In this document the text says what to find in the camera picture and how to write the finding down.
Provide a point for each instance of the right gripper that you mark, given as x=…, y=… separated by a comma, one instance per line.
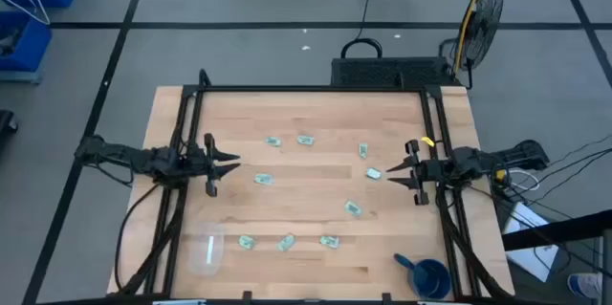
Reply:
x=428, y=170

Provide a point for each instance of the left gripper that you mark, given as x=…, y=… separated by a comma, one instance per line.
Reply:
x=210, y=173

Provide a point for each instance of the green white sweetener packet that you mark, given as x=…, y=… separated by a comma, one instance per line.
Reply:
x=353, y=208
x=286, y=242
x=373, y=173
x=305, y=140
x=329, y=242
x=246, y=242
x=363, y=150
x=273, y=141
x=264, y=179

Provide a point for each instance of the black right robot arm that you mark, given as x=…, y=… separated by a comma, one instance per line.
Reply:
x=478, y=159

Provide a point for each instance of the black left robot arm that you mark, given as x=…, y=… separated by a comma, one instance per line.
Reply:
x=124, y=157

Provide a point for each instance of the yellow tag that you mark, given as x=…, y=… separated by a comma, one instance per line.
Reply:
x=427, y=141

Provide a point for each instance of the yellow plug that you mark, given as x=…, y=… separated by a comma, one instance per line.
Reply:
x=500, y=174

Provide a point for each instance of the clear plastic bin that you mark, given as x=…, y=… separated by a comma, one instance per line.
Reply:
x=203, y=257

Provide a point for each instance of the black mesh basket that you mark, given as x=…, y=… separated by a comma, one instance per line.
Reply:
x=387, y=71

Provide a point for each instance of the white paper sheet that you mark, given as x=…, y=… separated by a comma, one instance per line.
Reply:
x=526, y=228

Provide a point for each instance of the black beam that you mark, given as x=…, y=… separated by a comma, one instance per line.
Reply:
x=554, y=233

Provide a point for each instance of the black floor fan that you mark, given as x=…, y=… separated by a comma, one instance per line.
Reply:
x=480, y=23

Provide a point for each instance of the white blue shoe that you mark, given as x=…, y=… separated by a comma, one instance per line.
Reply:
x=585, y=286

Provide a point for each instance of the black object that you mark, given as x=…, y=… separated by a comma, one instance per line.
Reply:
x=7, y=122

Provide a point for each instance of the black aluminium table frame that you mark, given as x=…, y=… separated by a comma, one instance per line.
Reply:
x=311, y=89

